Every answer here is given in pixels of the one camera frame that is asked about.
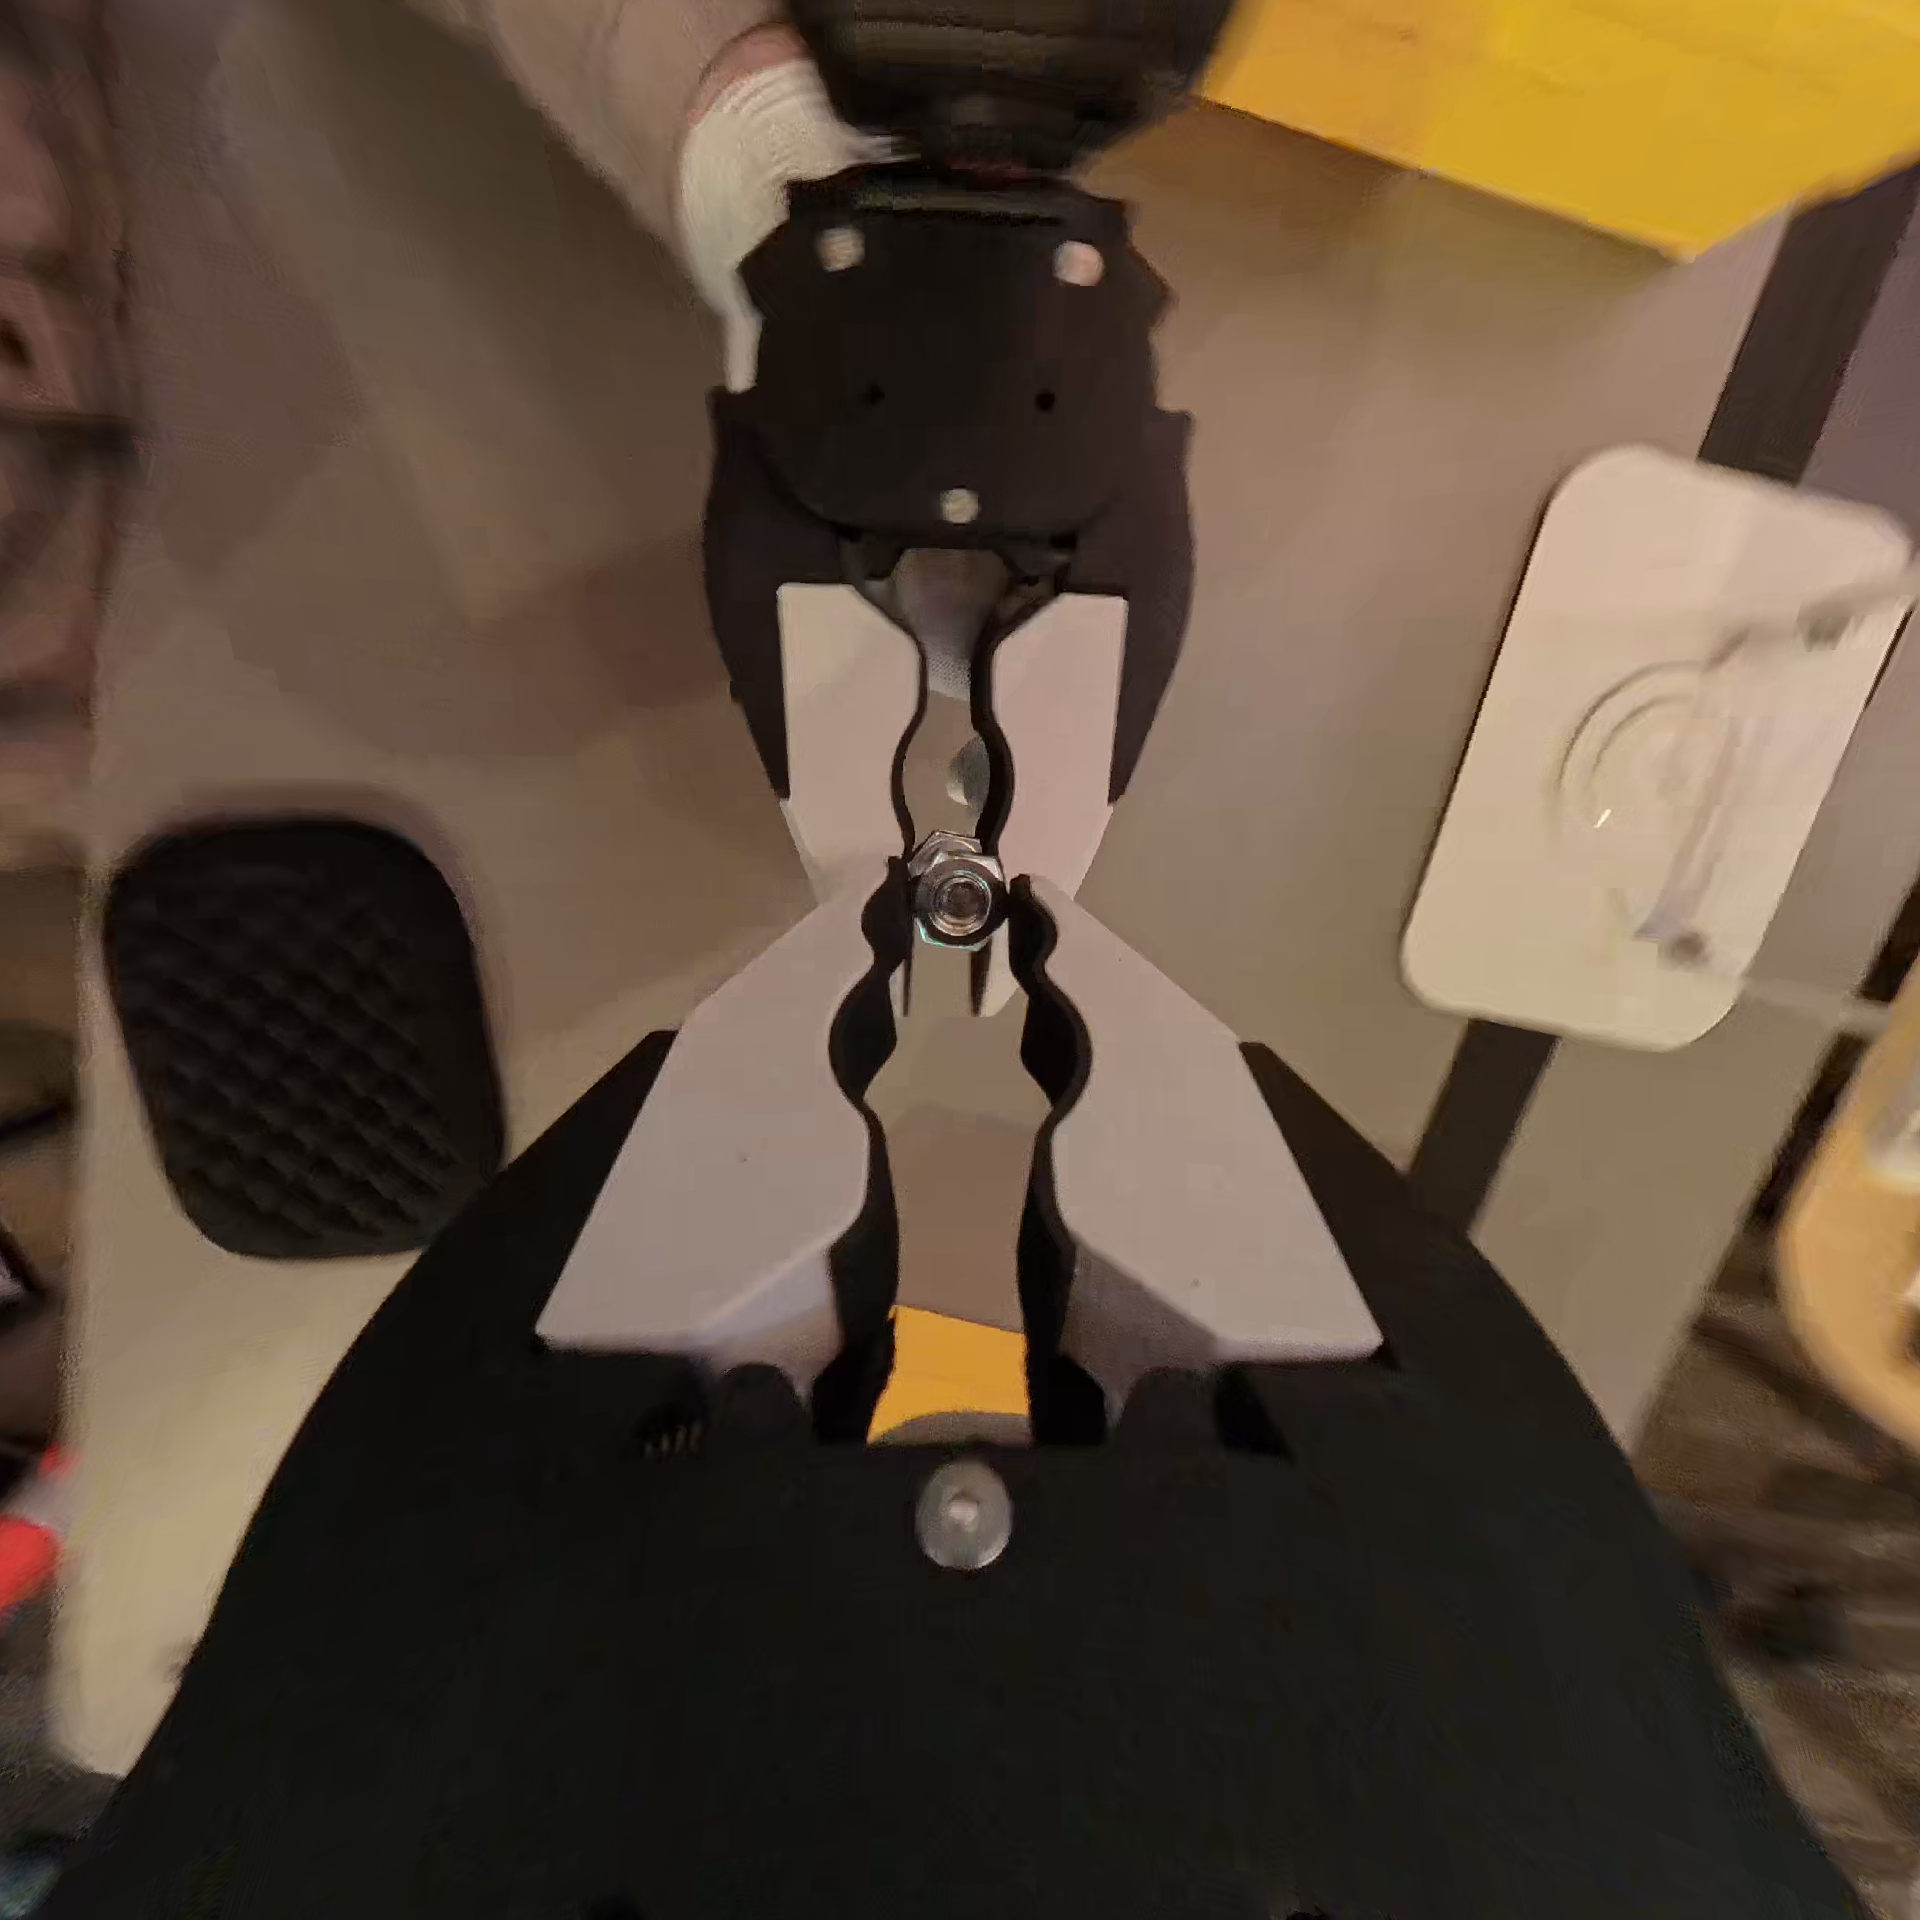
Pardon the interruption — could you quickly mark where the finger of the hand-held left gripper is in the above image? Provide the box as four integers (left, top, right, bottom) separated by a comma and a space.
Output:
782, 585, 928, 898
975, 590, 1138, 897

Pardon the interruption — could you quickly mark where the silver hex nut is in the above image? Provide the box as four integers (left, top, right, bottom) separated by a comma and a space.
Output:
908, 842, 1010, 951

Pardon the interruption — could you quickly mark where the black round pad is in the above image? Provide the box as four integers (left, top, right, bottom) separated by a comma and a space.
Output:
101, 817, 504, 1261

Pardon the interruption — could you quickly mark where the yellow plastic bin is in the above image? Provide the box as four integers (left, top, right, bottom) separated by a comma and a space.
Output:
1199, 0, 1920, 261

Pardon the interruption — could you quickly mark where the person's left hand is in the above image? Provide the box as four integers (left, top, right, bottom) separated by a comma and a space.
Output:
677, 61, 905, 321

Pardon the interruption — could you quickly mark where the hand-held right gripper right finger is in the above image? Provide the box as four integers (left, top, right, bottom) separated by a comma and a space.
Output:
1005, 871, 1385, 1435

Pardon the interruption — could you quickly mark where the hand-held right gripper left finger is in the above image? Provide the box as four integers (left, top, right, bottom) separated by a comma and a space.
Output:
542, 865, 917, 1435

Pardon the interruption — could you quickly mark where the wooden document stand white base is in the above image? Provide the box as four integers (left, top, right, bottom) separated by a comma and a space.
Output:
1401, 446, 1920, 1449

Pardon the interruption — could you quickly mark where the person's left forearm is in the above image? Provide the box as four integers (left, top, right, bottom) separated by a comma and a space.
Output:
406, 0, 797, 108

